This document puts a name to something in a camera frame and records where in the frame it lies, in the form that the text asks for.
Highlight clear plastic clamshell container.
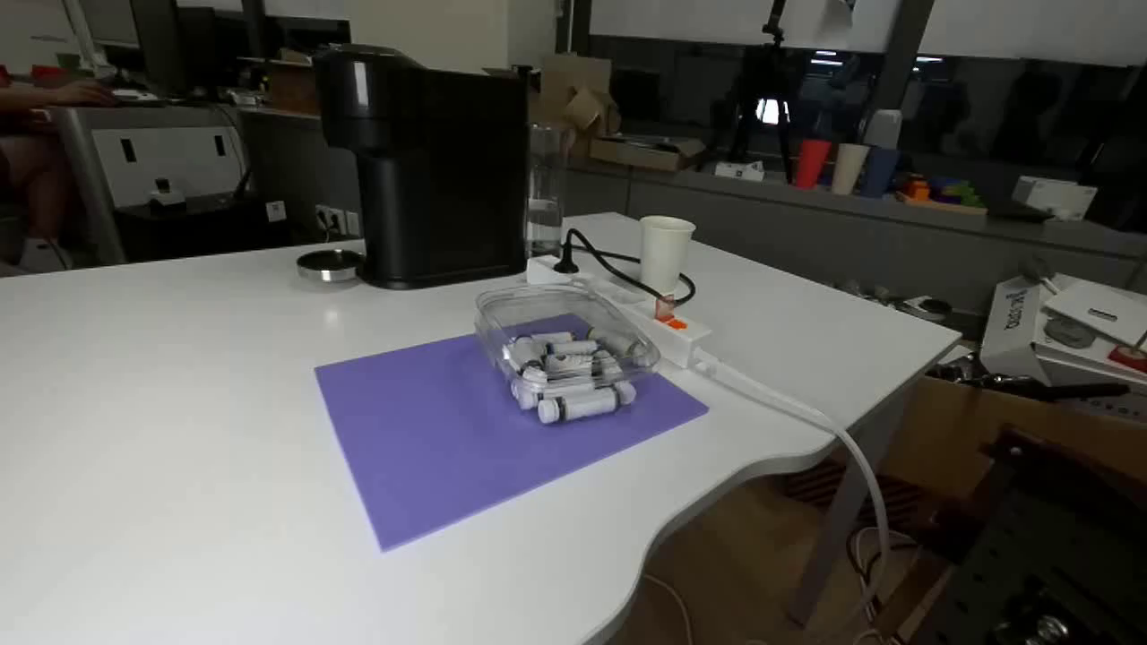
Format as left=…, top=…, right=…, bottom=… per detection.
left=474, top=281, right=663, bottom=432

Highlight white power strip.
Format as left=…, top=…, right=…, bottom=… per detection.
left=522, top=255, right=715, bottom=371

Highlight white paper cup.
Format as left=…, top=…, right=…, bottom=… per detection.
left=638, top=212, right=699, bottom=295

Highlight clear drinking glass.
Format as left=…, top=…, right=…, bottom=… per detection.
left=522, top=117, right=574, bottom=257

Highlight flat cardboard box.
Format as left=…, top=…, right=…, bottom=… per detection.
left=585, top=132, right=710, bottom=181

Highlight black coffee machine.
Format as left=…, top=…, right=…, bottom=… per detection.
left=310, top=42, right=534, bottom=291

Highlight purple rectangular mat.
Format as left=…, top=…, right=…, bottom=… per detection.
left=310, top=311, right=710, bottom=557

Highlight round silver black disc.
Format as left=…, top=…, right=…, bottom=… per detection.
left=295, top=243, right=364, bottom=286

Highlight grey low cabinet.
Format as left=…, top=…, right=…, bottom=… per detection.
left=559, top=158, right=1147, bottom=317

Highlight red cup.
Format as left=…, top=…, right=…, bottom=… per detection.
left=791, top=138, right=835, bottom=195

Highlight grey table leg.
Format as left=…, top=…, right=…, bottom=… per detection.
left=785, top=391, right=914, bottom=631

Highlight blue cup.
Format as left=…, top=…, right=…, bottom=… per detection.
left=857, top=145, right=902, bottom=201

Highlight colourful toy blocks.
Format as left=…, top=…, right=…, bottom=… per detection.
left=894, top=174, right=988, bottom=214

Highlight brown box under table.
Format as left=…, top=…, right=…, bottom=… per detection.
left=888, top=371, right=1147, bottom=488

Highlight white printed carton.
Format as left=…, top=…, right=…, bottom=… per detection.
left=979, top=273, right=1059, bottom=384

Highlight small white box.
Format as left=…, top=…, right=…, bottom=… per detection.
left=1010, top=174, right=1100, bottom=225

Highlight white box with red label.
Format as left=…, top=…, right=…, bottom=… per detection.
left=1033, top=269, right=1147, bottom=387

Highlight seated person in background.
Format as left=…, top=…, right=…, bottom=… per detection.
left=0, top=73, right=109, bottom=275

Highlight black power cable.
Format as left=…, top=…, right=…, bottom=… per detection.
left=552, top=225, right=699, bottom=311

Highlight white wall outlet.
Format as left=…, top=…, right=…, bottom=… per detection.
left=310, top=201, right=360, bottom=242

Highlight white power strip cable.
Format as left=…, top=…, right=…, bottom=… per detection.
left=699, top=353, right=894, bottom=605

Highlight black camera tripod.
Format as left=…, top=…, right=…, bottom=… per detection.
left=713, top=0, right=807, bottom=174

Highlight black perforated metal frame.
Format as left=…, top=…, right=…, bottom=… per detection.
left=911, top=433, right=1147, bottom=645

